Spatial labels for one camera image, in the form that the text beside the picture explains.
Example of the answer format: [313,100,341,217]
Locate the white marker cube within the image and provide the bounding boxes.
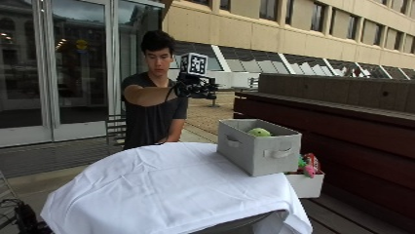
[179,52,210,78]

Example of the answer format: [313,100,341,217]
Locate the the person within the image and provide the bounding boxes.
[119,30,188,151]

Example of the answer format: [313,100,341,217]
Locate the green soft toy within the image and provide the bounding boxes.
[245,127,273,137]

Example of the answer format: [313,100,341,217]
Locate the grey fabric storage box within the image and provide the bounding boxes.
[215,118,303,177]

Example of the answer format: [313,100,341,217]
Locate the beige building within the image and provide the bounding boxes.
[162,0,415,90]

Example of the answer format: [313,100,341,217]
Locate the metal chair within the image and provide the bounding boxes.
[104,114,128,146]

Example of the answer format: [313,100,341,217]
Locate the glass door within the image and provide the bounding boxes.
[0,0,166,149]

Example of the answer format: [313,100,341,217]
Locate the white tablecloth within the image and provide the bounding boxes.
[38,141,313,234]

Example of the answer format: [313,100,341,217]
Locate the red snack packet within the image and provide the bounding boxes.
[301,152,321,174]

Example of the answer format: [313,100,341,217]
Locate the pink and green toy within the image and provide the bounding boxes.
[296,155,317,179]

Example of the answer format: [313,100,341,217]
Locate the white plastic bin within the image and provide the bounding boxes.
[284,171,325,199]

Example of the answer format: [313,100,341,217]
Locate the black cables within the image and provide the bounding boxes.
[0,198,54,234]

